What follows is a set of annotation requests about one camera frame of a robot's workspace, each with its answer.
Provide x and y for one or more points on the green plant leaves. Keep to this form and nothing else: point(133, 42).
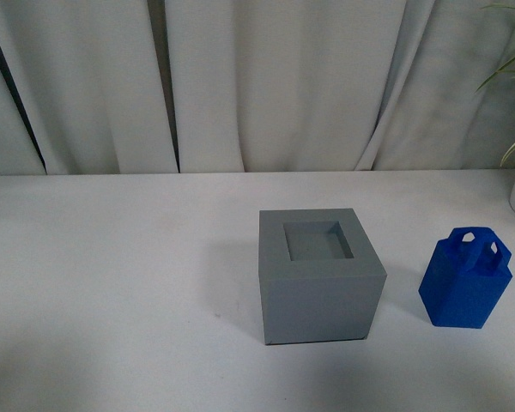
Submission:
point(503, 69)

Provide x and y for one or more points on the gray cube base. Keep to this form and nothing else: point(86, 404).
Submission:
point(320, 278)

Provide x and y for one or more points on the white curtain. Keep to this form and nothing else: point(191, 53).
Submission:
point(92, 87)

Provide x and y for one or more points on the blue plastic part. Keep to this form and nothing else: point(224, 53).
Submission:
point(465, 278)

